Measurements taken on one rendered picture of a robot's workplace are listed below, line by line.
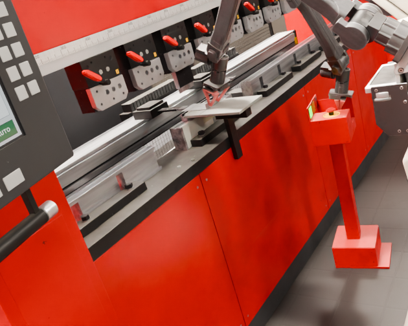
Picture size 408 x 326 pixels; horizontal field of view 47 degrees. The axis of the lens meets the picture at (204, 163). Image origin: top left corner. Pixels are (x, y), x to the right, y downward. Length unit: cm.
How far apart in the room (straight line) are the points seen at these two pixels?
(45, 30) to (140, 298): 85
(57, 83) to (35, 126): 130
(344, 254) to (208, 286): 84
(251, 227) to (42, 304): 108
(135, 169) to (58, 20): 54
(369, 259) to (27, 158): 189
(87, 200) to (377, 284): 140
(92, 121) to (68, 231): 108
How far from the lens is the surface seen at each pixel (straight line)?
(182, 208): 165
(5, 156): 77
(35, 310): 119
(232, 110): 174
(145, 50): 171
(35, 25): 144
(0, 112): 79
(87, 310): 128
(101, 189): 155
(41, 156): 83
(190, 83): 194
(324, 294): 233
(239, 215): 195
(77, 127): 216
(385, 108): 150
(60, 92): 212
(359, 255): 241
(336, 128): 210
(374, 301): 227
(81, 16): 155
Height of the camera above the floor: 147
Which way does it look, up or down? 21 degrees down
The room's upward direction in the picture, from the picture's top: 17 degrees counter-clockwise
